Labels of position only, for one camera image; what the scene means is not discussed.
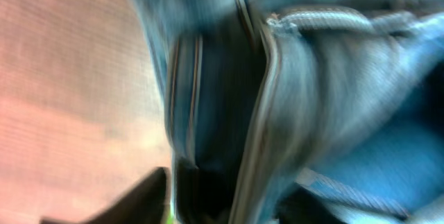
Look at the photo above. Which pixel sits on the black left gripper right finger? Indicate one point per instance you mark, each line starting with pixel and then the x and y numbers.
pixel 300 206

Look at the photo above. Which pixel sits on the blue denim jeans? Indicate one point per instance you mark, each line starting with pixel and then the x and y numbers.
pixel 341 97

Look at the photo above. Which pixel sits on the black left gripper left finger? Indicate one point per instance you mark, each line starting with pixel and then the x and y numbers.
pixel 143 204

